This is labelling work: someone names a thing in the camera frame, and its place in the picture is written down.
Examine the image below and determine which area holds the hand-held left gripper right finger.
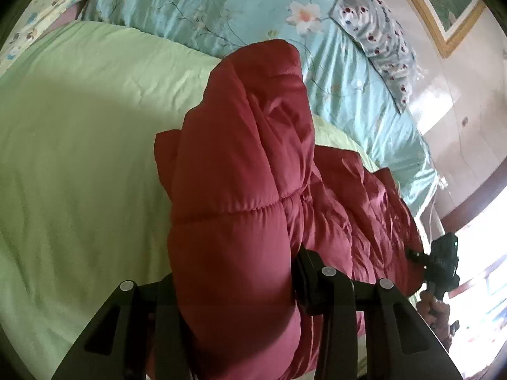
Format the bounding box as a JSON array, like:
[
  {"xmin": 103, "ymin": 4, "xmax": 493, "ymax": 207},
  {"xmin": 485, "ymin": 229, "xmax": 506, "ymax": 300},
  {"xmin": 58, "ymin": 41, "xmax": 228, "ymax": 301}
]
[{"xmin": 292, "ymin": 247, "xmax": 464, "ymax": 380}]

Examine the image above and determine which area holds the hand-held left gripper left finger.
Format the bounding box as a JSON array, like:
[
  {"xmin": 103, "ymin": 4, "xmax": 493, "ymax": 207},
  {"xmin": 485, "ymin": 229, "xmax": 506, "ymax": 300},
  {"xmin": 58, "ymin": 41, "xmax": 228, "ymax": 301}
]
[{"xmin": 51, "ymin": 274, "xmax": 191, "ymax": 380}]

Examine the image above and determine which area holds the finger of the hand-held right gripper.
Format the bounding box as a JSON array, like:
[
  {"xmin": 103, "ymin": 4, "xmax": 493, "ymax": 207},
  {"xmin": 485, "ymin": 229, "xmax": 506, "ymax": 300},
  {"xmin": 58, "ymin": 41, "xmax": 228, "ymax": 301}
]
[{"xmin": 406, "ymin": 247, "xmax": 433, "ymax": 267}]

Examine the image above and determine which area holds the red quilted jacket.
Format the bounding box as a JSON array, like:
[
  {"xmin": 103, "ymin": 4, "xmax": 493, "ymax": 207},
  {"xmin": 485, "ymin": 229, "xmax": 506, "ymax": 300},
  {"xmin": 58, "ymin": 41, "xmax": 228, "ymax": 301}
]
[{"xmin": 147, "ymin": 41, "xmax": 424, "ymax": 380}]

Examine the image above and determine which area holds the person's right hand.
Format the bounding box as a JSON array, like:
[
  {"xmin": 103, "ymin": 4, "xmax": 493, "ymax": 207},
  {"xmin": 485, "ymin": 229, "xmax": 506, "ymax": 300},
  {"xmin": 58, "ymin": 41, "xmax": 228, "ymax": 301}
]
[{"xmin": 418, "ymin": 289, "xmax": 451, "ymax": 321}]

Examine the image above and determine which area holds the light green blanket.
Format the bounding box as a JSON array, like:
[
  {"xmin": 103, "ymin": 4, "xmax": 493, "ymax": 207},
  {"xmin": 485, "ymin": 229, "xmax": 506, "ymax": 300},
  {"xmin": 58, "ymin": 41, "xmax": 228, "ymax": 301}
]
[{"xmin": 0, "ymin": 21, "xmax": 383, "ymax": 380}]

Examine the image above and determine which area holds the white spotted pillow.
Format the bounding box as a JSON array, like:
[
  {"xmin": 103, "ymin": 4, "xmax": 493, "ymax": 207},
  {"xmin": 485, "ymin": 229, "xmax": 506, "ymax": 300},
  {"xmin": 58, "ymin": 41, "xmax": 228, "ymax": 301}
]
[{"xmin": 330, "ymin": 0, "xmax": 420, "ymax": 115}]

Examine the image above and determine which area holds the pink bed sheet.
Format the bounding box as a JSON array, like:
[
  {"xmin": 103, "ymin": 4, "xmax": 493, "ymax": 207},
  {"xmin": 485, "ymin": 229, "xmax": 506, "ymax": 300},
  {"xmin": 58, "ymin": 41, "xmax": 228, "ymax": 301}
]
[{"xmin": 47, "ymin": 2, "xmax": 86, "ymax": 34}]

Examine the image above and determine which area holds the yellow animal print cloth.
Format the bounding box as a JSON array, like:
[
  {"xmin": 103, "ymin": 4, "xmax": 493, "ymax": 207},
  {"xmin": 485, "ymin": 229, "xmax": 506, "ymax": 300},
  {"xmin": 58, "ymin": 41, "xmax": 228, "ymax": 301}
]
[{"xmin": 0, "ymin": 0, "xmax": 109, "ymax": 76}]

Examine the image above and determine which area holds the framed wall picture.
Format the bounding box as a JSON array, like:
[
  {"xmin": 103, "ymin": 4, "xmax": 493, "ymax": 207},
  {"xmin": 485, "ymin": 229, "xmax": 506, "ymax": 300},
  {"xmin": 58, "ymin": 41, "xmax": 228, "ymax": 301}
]
[{"xmin": 383, "ymin": 0, "xmax": 487, "ymax": 59}]

